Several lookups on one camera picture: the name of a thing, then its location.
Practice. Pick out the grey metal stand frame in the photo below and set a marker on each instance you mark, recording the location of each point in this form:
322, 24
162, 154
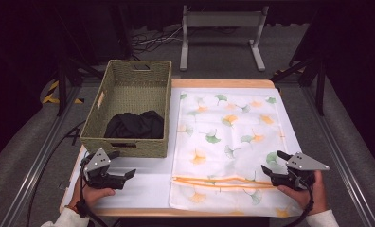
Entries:
222, 19

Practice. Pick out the yellow black hazard tape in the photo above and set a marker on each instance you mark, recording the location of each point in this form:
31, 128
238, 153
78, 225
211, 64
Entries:
51, 94

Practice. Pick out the person's left hand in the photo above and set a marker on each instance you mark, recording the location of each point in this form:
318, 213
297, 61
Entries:
91, 197

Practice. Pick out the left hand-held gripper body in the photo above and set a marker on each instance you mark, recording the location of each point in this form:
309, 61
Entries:
97, 164

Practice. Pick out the green woven basket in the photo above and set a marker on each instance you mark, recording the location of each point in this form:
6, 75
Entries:
132, 94

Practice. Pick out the black cloth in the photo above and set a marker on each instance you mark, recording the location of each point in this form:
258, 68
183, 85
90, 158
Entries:
135, 126

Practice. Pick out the aluminium floor rail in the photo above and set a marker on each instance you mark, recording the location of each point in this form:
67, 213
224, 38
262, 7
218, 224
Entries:
340, 157
37, 170

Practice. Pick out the black metal stand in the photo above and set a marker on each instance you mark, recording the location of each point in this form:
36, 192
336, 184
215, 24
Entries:
62, 85
319, 85

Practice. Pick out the white leaf print laundry bag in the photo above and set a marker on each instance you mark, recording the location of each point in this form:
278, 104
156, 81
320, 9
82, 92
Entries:
233, 145

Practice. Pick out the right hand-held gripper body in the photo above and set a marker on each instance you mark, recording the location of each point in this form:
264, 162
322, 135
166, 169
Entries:
302, 162

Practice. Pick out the person's right hand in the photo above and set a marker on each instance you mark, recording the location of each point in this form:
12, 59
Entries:
315, 197

